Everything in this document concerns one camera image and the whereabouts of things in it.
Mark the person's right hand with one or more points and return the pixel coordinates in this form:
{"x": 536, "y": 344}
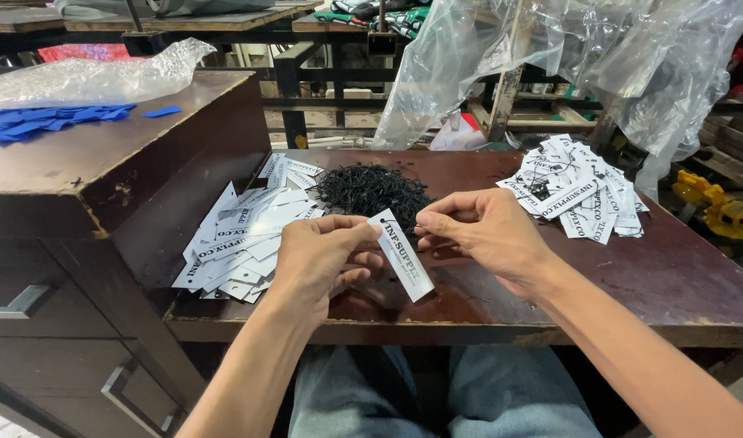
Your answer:
{"x": 499, "y": 240}

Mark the person's left hand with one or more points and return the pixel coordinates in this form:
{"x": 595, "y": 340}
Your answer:
{"x": 310, "y": 255}

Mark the white printed hang tag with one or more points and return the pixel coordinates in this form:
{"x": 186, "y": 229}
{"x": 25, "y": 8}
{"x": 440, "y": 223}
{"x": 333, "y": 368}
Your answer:
{"x": 405, "y": 258}

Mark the pile of loose white tags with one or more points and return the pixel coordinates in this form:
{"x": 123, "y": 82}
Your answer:
{"x": 249, "y": 243}

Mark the pile of strung white tags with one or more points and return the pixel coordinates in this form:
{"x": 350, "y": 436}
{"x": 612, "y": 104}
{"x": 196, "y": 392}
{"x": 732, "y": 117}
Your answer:
{"x": 575, "y": 185}

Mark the person's blue jeans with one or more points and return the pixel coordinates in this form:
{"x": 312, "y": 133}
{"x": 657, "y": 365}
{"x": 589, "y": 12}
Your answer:
{"x": 444, "y": 395}

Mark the large hanging clear plastic sheet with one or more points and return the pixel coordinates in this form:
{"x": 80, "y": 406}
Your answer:
{"x": 590, "y": 55}

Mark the single blue fabric label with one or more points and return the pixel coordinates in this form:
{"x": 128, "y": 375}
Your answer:
{"x": 162, "y": 111}

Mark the dark brown drawer cabinet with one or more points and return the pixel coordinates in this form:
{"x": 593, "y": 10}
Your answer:
{"x": 91, "y": 243}

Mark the yellow toy truck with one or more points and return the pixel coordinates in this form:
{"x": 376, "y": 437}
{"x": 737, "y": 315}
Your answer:
{"x": 718, "y": 207}

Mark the green patterned fabric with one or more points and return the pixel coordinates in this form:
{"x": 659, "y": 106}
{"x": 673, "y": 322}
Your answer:
{"x": 383, "y": 15}

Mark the stack of wooden pallets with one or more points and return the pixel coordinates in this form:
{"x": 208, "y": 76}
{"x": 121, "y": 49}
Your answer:
{"x": 733, "y": 140}

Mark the clear plastic bag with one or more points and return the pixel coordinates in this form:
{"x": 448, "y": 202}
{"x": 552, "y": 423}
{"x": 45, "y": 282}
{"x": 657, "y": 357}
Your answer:
{"x": 91, "y": 76}

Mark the pile of blue fabric labels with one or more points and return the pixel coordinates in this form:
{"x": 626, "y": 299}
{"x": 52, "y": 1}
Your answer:
{"x": 40, "y": 121}

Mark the red plastic bag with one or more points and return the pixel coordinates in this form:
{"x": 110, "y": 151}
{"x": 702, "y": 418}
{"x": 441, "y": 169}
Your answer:
{"x": 82, "y": 52}

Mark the wooden stool frame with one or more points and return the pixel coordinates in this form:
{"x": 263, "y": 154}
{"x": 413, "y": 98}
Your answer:
{"x": 517, "y": 103}

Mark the wooden work tables with frame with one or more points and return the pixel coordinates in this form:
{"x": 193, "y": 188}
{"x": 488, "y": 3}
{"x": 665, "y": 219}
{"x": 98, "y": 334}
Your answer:
{"x": 225, "y": 36}

